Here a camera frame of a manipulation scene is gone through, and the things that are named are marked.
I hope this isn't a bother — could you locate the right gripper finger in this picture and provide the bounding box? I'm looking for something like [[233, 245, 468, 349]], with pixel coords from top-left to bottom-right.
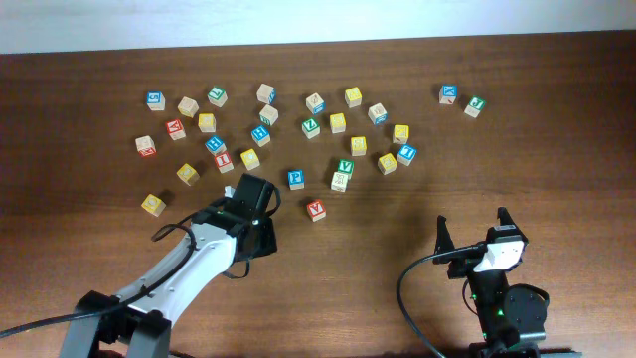
[[497, 207, 516, 229], [433, 215, 455, 265]]

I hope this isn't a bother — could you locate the yellow S block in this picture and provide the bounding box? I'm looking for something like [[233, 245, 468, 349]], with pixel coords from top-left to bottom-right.
[[351, 136, 368, 157], [329, 113, 347, 134]]

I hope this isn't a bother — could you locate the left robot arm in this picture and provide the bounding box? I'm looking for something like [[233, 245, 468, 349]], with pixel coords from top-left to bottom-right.
[[60, 174, 281, 357]]

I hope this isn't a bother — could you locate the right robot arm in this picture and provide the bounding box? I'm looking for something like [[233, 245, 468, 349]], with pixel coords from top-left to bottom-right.
[[433, 207, 582, 357]]

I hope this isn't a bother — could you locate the yellow C block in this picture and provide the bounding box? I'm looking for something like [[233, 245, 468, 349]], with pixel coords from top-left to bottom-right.
[[240, 148, 260, 171]]

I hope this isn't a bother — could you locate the red I block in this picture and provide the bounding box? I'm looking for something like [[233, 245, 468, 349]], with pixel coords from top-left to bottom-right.
[[214, 151, 234, 174]]

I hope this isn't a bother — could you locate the blue P block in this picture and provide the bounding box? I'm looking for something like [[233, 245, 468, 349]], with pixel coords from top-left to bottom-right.
[[287, 170, 305, 191]]

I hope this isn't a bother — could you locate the red V block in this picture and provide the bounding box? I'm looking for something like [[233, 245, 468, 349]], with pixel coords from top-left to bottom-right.
[[306, 199, 326, 222]]

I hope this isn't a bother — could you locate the yellow o block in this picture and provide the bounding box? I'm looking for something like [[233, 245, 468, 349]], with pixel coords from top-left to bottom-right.
[[176, 163, 200, 186], [141, 194, 166, 217]]

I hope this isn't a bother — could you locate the blue H block left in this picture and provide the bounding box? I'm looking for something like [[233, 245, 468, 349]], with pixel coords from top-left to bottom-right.
[[205, 135, 227, 156]]

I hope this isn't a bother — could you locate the blue h block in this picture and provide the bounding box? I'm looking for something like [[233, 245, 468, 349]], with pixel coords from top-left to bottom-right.
[[205, 135, 227, 156], [250, 125, 271, 147]]

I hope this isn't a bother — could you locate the blue H block centre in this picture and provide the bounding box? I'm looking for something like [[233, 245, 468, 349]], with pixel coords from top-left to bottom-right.
[[250, 125, 271, 147]]

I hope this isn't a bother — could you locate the yellow O block lower left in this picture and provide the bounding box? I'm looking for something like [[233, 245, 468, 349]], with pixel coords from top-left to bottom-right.
[[141, 194, 166, 217]]

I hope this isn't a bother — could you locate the yellow block right lower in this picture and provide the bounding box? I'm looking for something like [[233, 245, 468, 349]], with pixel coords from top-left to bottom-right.
[[378, 153, 398, 175]]

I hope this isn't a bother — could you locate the blue T block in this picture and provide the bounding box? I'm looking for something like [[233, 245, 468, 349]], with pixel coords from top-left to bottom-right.
[[397, 144, 417, 166]]

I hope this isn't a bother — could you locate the plain white picture block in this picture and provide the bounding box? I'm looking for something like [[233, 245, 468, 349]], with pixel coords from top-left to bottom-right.
[[331, 172, 349, 192]]

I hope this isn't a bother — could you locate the yellow G block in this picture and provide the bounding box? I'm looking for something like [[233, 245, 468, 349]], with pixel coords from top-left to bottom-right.
[[198, 113, 217, 133]]

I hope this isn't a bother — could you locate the wooden block green side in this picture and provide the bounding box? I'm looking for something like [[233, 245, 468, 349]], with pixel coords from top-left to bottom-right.
[[259, 104, 279, 126]]

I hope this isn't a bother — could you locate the green Z block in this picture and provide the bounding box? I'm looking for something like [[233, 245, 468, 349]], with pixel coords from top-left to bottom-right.
[[301, 117, 321, 139]]

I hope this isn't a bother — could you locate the red A block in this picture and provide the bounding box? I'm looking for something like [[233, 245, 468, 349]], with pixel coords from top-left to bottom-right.
[[165, 119, 187, 140]]

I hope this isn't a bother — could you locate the green V block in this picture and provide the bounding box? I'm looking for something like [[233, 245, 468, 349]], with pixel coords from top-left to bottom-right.
[[337, 159, 355, 179]]

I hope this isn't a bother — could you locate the green J block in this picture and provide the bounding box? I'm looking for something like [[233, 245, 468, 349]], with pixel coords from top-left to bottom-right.
[[464, 96, 486, 118]]

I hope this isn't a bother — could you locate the yellow block right upper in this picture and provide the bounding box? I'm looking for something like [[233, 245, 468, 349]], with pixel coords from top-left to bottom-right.
[[393, 124, 409, 144]]

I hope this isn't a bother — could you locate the green L block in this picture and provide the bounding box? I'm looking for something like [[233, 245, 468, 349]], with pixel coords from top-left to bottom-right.
[[207, 86, 228, 107]]

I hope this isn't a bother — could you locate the red-sided wooden block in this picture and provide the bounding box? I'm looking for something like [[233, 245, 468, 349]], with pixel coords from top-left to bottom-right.
[[135, 135, 156, 157]]

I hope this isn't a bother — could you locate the plain wooden block yellow side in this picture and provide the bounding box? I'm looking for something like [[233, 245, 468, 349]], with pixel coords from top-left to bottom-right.
[[178, 96, 199, 118]]

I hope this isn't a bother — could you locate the wooden picture block blue side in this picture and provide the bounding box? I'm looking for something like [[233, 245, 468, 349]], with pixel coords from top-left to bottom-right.
[[305, 92, 325, 114]]

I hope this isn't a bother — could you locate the blue X block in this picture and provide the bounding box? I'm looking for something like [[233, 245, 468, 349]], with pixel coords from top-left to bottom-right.
[[438, 85, 458, 104]]

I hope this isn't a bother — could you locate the wooden block blue side right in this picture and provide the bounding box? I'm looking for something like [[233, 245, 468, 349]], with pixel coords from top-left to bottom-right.
[[368, 103, 388, 125]]

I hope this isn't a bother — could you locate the blue S block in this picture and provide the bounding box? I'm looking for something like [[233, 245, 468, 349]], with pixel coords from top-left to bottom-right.
[[146, 91, 166, 111]]

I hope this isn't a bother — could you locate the yellow block top centre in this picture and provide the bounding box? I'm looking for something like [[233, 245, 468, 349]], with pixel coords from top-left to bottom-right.
[[345, 87, 363, 108]]

